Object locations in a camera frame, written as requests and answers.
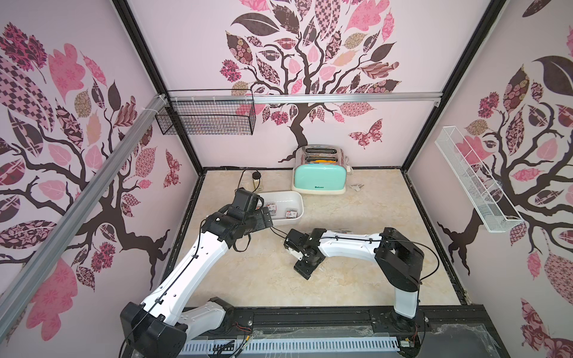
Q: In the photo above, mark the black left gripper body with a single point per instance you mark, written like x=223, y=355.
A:
x=254, y=222

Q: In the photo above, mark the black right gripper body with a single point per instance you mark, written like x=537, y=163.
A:
x=305, y=262

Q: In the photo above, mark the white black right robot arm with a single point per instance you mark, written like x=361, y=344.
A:
x=400, y=260

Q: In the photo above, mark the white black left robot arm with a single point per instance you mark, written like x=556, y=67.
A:
x=160, y=326

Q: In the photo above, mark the white plastic storage box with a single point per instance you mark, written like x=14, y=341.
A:
x=284, y=200

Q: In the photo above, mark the black-lidded spice jar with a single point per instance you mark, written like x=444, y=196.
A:
x=257, y=181

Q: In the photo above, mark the mint green toaster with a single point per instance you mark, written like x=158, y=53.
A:
x=320, y=170

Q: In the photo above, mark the white toaster power plug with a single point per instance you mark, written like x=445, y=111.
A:
x=357, y=187

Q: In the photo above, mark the black wire wall basket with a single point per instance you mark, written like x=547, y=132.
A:
x=208, y=112

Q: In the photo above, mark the white slotted cable duct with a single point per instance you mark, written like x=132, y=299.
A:
x=290, y=347

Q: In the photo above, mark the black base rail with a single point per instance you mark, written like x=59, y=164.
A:
x=441, y=331

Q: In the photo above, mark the white wire wall basket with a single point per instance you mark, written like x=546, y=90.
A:
x=466, y=156

